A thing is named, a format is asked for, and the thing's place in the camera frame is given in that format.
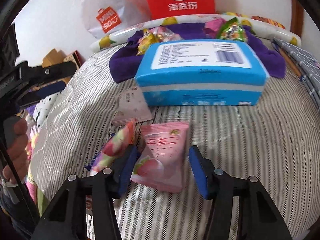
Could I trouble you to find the pink peach snack packet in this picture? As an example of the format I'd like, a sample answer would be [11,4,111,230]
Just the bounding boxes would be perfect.
[130,121,189,193]

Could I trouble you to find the person's left hand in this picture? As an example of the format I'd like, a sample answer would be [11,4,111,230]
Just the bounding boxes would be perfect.
[7,118,29,181]

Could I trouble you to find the colourful fruit snack packet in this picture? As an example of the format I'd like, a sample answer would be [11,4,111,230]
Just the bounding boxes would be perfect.
[89,119,136,176]

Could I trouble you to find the pale pink flat packet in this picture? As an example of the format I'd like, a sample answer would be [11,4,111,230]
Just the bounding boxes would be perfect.
[112,86,152,126]

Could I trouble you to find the striped quilted mattress cover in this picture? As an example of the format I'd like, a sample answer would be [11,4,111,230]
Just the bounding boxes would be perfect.
[30,47,319,239]

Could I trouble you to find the blue tissue pack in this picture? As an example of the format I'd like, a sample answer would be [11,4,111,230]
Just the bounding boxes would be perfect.
[135,40,270,106]

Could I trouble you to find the purple towel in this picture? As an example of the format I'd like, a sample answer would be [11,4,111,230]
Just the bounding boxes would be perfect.
[109,23,286,83]

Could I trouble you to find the white Miniso plastic bag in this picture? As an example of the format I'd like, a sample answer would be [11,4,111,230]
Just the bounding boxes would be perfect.
[79,0,151,39]

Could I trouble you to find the pink striped snack packet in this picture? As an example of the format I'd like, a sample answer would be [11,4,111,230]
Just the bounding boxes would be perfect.
[149,25,183,42]

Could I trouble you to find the pink yellow snack packet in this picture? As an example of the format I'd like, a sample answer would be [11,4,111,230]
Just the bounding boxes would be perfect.
[203,18,226,38]

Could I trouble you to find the green snack packet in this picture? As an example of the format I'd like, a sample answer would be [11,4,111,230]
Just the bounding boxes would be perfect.
[216,17,248,42]

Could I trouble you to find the grey checked folded cloth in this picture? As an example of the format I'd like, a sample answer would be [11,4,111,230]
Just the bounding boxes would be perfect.
[272,37,319,111]

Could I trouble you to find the yellow snack bag behind mat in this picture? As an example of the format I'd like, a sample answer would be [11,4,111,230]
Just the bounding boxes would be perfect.
[221,12,250,18]

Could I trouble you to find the fruit print rolled mat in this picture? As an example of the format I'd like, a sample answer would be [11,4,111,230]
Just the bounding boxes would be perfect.
[90,14,302,53]

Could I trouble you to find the orange snack bag behind mat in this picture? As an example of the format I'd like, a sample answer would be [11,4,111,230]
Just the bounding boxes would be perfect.
[251,16,285,29]

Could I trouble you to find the cardboard boxes by wall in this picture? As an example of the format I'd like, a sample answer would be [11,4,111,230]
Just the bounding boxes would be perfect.
[42,48,83,69]

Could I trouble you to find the brown wooden door frame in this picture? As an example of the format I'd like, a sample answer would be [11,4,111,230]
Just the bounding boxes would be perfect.
[290,0,304,36]

